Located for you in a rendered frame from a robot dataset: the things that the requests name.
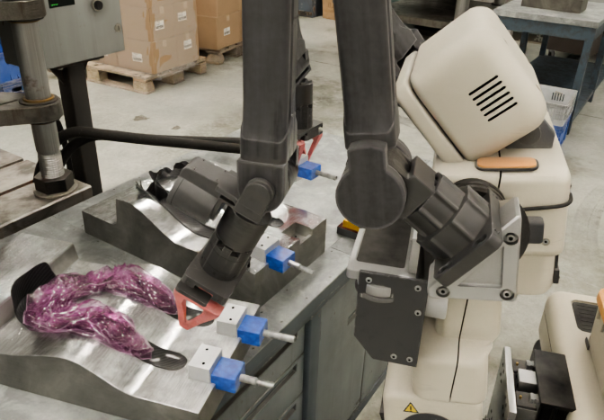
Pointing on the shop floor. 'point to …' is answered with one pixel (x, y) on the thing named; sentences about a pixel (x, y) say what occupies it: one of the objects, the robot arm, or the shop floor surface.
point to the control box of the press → (75, 44)
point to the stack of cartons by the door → (328, 2)
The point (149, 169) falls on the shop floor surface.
